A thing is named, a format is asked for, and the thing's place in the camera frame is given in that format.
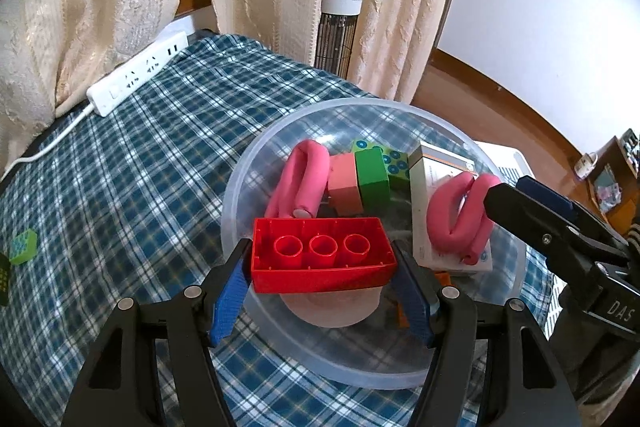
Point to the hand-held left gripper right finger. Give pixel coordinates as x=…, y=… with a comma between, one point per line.
x=415, y=302

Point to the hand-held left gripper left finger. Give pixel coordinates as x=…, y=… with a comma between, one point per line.
x=230, y=297

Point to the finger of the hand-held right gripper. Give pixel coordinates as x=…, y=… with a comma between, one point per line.
x=515, y=212
x=547, y=201

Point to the orange toy brick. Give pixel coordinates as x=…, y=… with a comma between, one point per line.
x=442, y=278

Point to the pink foam roller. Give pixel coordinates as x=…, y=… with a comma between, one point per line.
x=445, y=217
x=300, y=172

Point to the red toy brick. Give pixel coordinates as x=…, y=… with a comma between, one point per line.
x=320, y=274

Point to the white medicine box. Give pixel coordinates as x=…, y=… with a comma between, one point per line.
x=422, y=177

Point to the clear plastic bowl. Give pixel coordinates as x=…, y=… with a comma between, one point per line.
x=300, y=132

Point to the person's right hand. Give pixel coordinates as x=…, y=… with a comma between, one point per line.
x=590, y=357

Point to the small white container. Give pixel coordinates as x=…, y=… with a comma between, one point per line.
x=585, y=163

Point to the white plastic stool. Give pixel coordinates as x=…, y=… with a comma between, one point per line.
x=510, y=157

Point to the wooden shelf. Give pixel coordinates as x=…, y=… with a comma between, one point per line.
x=607, y=162

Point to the white round disc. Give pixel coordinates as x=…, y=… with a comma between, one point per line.
x=325, y=309

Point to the green dotted block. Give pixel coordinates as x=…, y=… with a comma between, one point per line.
x=397, y=167

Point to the green wooden block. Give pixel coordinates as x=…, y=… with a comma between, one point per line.
x=372, y=182

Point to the pink wooden block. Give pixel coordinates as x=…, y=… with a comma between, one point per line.
x=345, y=187

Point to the blue plaid tablecloth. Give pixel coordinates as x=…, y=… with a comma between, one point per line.
x=150, y=187

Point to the green hexagonal patterned block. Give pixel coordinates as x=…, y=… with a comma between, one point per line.
x=24, y=247

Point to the dark patterned block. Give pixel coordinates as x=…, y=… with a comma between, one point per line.
x=4, y=279

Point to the white power strip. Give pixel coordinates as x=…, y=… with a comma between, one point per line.
x=135, y=74

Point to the white tower heater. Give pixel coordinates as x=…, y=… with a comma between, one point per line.
x=340, y=37

